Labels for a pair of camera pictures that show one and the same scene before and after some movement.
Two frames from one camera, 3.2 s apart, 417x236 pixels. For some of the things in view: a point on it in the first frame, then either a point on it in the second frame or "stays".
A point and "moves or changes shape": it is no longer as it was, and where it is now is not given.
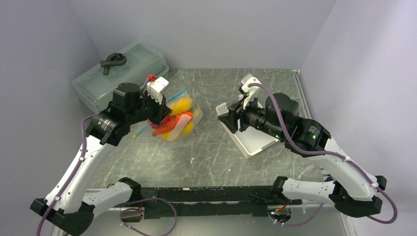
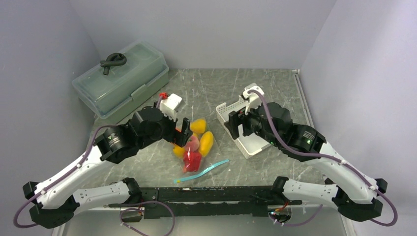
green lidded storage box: (143, 60) stays
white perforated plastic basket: (248, 141) stays
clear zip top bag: (185, 118) moves or changes shape
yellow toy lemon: (196, 112) -> (179, 151)
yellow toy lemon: (181, 105) -> (198, 126)
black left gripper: (162, 110) -> (176, 136)
